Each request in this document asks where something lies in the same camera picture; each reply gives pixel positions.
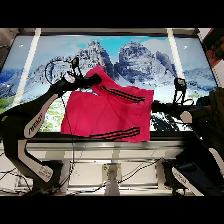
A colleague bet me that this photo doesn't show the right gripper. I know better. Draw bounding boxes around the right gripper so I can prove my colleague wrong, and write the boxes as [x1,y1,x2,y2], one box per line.
[151,100,183,118]

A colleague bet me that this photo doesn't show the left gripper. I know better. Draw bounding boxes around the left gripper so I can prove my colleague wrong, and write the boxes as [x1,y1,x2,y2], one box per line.
[79,73,103,90]

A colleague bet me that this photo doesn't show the black cable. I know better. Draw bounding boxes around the black cable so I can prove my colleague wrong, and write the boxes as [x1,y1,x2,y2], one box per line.
[44,57,77,191]
[93,158,164,195]

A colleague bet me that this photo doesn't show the red shorts with black stripes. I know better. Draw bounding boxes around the red shorts with black stripes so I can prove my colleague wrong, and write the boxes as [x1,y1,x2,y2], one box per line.
[60,64,155,144]

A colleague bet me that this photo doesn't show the brown garment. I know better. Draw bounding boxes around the brown garment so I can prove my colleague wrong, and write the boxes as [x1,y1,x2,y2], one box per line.
[203,87,224,116]

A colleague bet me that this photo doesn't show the silver frame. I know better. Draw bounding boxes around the silver frame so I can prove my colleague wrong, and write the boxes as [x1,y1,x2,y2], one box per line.
[0,138,224,197]

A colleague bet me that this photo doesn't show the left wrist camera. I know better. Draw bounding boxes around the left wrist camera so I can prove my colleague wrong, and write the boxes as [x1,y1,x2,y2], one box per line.
[70,56,83,80]

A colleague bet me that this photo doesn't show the heap of clothes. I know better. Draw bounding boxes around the heap of clothes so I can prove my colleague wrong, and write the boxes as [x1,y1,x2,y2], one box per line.
[201,28,224,88]

